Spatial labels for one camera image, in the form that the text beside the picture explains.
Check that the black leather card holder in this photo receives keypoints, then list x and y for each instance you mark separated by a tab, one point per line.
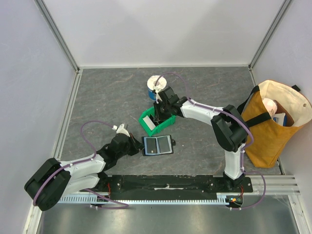
173	143

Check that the right aluminium frame post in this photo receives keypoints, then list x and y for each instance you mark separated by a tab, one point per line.
270	32

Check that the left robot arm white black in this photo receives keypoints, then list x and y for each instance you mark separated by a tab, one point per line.
56	179

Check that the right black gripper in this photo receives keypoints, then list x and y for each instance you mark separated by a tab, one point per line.
158	111

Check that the aluminium frame post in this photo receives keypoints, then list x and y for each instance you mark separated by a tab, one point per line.
270	32
57	34

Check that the black card in bin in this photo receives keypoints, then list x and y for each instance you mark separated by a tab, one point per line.
155	120

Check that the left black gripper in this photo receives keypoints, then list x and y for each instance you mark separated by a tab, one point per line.
135	143

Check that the mustard canvas tote bag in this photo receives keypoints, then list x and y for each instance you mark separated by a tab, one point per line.
269	138

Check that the items inside tote bag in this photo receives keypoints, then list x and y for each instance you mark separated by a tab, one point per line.
278	113

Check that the left aluminium frame post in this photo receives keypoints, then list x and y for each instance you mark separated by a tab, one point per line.
57	34

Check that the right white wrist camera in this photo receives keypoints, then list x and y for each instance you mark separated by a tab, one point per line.
157	91

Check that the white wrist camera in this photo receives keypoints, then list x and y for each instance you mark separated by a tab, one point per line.
157	91
121	129

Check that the green plastic bin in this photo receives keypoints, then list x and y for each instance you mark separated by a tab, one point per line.
158	128

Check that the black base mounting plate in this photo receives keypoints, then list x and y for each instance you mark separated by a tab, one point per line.
210	183

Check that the stack of white cards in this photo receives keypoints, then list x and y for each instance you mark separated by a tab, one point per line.
149	123

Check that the toilet paper roll blue wrapper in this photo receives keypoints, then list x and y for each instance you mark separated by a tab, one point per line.
155	85

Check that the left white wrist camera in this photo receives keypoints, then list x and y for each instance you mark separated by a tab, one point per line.
121	129

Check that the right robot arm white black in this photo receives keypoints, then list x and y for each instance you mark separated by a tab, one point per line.
229	128

